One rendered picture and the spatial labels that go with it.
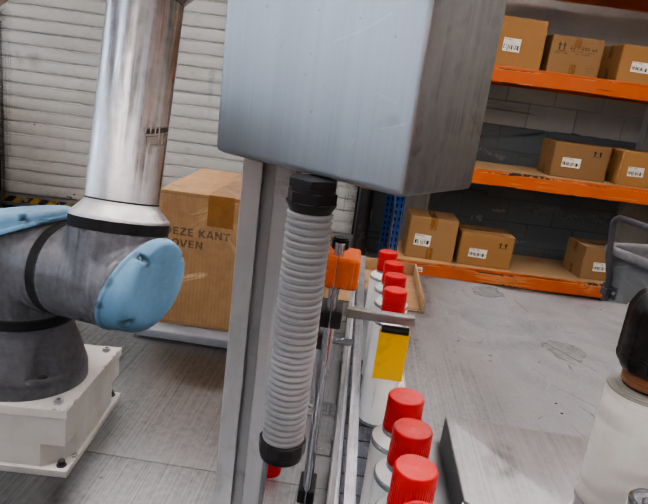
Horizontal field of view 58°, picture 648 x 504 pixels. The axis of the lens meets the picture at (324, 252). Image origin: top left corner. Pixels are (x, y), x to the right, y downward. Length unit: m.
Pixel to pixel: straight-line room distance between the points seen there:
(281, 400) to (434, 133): 0.21
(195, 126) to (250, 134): 4.59
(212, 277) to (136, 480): 0.46
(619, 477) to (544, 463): 0.18
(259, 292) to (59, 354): 0.37
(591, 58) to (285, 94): 4.27
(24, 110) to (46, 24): 0.70
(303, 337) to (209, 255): 0.76
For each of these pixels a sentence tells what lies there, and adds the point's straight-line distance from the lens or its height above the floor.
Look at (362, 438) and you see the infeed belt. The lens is 0.86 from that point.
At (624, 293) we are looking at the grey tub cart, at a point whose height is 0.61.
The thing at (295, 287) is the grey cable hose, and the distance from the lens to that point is 0.39.
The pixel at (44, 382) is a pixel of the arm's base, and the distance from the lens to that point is 0.83.
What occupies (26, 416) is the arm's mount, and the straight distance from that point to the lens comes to 0.83.
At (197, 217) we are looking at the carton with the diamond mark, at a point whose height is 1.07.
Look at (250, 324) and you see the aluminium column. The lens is 0.54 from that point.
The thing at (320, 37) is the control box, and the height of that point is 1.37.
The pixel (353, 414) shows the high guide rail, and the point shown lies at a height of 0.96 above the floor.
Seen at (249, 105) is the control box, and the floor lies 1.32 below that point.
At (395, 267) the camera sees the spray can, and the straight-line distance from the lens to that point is 0.94.
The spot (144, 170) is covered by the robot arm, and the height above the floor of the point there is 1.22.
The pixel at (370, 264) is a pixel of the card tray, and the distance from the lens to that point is 1.76.
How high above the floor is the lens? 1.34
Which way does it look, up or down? 16 degrees down
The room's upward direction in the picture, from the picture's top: 7 degrees clockwise
